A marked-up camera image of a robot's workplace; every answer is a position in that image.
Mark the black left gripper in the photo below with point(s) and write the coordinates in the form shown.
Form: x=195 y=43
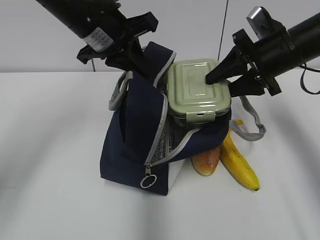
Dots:
x=114 y=38

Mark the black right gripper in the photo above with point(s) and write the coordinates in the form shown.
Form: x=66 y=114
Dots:
x=269 y=57

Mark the green lidded lunch box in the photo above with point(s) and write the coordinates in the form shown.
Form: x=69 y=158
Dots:
x=192 y=101

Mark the yellow banana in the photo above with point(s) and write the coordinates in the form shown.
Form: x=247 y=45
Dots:
x=237 y=165

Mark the navy and white lunch bag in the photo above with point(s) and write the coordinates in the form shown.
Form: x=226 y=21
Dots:
x=144 y=148

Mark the brown bread roll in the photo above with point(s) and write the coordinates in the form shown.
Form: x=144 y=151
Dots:
x=205 y=163

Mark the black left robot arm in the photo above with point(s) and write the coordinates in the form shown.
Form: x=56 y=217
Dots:
x=73 y=13

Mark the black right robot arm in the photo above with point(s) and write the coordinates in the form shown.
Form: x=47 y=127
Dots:
x=305 y=35

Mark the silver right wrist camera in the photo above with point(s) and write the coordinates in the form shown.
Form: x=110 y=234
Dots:
x=259 y=22

